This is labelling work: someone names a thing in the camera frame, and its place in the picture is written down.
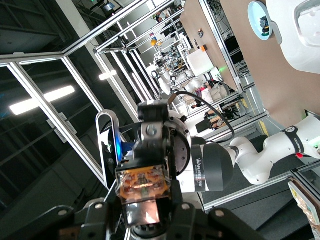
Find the white lidded lunch box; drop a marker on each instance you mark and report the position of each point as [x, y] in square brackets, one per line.
[300, 50]

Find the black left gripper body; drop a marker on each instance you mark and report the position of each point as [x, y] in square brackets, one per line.
[155, 130]

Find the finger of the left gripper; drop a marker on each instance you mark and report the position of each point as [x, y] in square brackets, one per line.
[147, 158]

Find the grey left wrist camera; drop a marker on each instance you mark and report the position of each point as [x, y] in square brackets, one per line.
[105, 150]

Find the long ceiling light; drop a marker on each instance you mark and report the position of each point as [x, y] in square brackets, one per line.
[50, 96]

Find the light blue round plate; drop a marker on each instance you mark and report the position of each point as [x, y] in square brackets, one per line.
[255, 22]

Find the aluminium cell frame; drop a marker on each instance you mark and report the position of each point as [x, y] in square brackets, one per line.
[37, 100]

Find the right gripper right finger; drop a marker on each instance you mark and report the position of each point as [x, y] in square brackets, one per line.
[200, 225]

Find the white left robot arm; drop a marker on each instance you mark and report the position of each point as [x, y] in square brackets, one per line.
[250, 160]

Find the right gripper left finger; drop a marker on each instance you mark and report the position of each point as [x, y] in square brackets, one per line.
[82, 222]

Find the short ceiling light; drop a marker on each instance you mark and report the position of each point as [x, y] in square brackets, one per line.
[108, 75]

